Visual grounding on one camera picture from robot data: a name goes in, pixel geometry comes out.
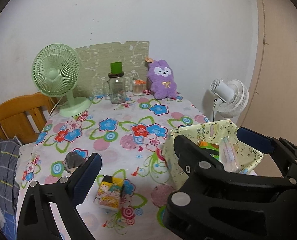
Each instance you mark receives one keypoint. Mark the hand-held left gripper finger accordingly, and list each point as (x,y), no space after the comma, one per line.
(88,177)

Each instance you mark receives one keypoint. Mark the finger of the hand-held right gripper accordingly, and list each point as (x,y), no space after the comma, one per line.
(253,138)
(188,152)

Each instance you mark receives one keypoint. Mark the green packet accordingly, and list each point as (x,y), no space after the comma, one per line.
(208,150)

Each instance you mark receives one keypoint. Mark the grey sock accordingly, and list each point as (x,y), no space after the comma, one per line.
(73,161)

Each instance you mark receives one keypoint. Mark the yellow cartoon tissue packet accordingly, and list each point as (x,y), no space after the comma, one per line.
(108,192)

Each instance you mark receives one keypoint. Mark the white plastic-wrapped packet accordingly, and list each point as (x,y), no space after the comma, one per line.
(228,155)

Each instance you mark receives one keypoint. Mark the yellow cartoon fabric box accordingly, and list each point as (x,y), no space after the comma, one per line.
(213,130)

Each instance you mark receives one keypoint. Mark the white standing fan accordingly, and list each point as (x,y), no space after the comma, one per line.
(234,97)

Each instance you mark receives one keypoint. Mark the floral tablecloth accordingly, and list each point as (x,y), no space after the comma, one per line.
(128,155)

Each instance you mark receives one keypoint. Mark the purple plush rabbit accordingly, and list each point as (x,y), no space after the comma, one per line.
(162,85)

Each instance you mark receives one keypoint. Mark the small glass jar orange lid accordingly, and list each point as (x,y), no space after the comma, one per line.
(138,90)

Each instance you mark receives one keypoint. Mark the grey plaid pillow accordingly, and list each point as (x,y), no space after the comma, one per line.
(3,160)

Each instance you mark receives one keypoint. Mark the beige door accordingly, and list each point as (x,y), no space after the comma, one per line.
(283,55)

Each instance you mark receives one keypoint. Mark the glass mug jar green lid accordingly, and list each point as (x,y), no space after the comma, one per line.
(117,90)

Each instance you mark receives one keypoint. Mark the blue checked bedsheet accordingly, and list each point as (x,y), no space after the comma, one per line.
(3,220)

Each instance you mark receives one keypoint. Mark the wooden bed headboard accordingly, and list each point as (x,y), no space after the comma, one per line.
(13,115)

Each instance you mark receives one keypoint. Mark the green desk fan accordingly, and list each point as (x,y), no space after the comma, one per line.
(53,75)

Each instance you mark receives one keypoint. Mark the green patterned board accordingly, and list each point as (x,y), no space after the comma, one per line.
(101,52)

